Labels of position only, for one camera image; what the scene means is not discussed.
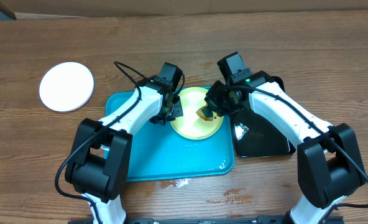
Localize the yellow green sponge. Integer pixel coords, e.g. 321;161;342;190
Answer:
196;106;214;121

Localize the yellow plate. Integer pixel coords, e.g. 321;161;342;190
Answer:
170;87;224;140

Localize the white plate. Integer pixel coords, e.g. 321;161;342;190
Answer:
39;62;94;112
39;78;94;112

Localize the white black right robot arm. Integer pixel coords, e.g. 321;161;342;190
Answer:
205;70;366;223

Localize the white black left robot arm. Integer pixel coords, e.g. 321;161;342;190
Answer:
56;80;183;223

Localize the teal plastic tray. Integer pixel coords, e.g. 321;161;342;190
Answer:
105;86;236;182

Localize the black plastic tray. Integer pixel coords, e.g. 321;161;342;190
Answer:
230;76;297;158

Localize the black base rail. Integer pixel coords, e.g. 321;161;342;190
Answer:
68;215;345;224

